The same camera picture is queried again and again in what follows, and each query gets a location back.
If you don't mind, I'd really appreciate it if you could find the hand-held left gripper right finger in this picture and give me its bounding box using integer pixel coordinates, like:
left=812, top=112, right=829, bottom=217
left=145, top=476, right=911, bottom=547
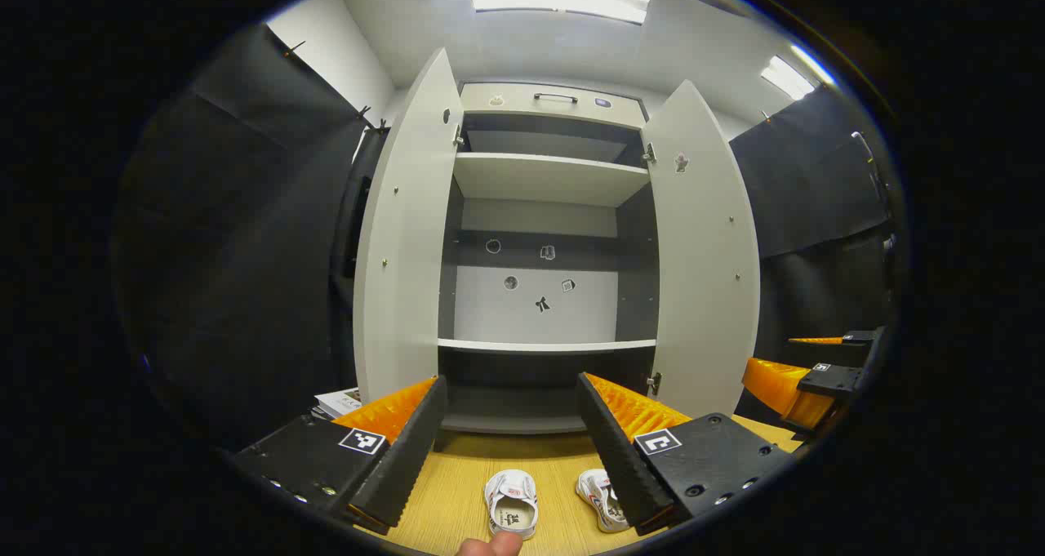
left=576, top=371, right=797, bottom=536

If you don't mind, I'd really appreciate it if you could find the white cover book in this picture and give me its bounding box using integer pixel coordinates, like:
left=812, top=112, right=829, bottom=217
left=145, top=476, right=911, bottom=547
left=313, top=387, right=362, bottom=420

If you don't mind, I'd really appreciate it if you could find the grey shoe cabinet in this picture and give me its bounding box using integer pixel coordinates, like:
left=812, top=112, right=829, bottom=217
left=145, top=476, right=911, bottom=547
left=353, top=47, right=762, bottom=434

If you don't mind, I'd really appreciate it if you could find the black backdrop cloth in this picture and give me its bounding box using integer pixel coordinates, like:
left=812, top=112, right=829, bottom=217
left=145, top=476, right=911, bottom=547
left=114, top=24, right=903, bottom=451

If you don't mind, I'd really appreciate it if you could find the white cabinet shelf board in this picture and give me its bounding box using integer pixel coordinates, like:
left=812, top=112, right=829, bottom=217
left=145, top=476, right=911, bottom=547
left=438, top=338, right=656, bottom=354
left=451, top=152, right=651, bottom=207

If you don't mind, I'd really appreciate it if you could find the white canvas shoe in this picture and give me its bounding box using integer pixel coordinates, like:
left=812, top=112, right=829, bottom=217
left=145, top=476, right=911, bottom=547
left=484, top=469, right=540, bottom=539
left=576, top=469, right=631, bottom=534

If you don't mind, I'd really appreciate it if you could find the light grey cabinet door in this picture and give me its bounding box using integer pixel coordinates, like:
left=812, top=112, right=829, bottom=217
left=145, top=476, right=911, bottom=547
left=641, top=80, right=762, bottom=418
left=353, top=47, right=465, bottom=404

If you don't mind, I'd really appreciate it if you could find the black stand with white tip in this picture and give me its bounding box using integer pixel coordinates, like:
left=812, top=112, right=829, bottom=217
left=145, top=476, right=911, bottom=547
left=851, top=130, right=897, bottom=255

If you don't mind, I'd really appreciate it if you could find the small ceiling light panel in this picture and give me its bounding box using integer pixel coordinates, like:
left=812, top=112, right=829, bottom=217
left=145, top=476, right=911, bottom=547
left=761, top=56, right=817, bottom=101

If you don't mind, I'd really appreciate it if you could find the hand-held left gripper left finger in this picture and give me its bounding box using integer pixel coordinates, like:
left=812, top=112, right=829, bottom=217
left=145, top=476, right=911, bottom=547
left=231, top=375, right=449, bottom=534

